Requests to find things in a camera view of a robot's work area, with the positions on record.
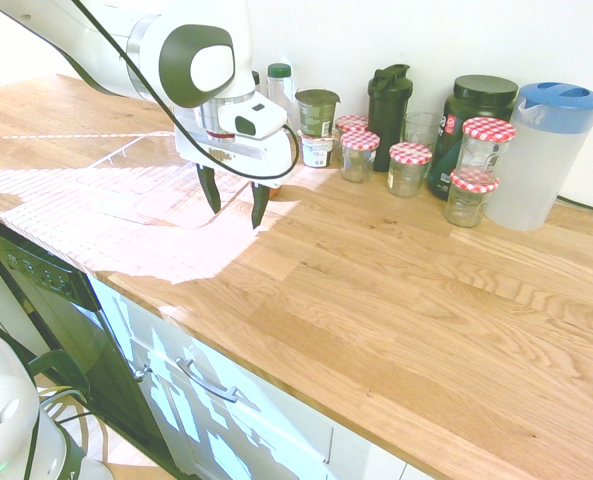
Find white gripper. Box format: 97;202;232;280
174;92;299;231

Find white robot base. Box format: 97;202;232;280
0;319;115;480

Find clear plastic container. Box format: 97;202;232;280
74;130;250;230

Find white yogurt cup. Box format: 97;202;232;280
299;130;338;169

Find clear bottle green cap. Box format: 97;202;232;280
266;62;297;132

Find green yogurt cup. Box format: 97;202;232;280
294;88;341;139

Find glass jar checkered lid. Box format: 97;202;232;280
339;130;381;184
459;116;518;187
334;114;370;162
443;169;500;229
386;141;434;199

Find black shaker bottle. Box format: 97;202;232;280
367;63;412;173

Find white cabinet drawer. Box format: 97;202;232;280
88;275;335;480

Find clear drinking glass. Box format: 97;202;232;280
401;110;445;151

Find black dishwasher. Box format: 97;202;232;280
0;209;177;480

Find dark green protein tub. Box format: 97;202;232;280
426;74;520;202

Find plastic pitcher blue lid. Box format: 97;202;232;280
484;81;593;232

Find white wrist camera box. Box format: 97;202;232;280
218;92;289;141

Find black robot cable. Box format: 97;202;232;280
70;0;300;180

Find metal drawer handle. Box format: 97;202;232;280
175;357;239;404

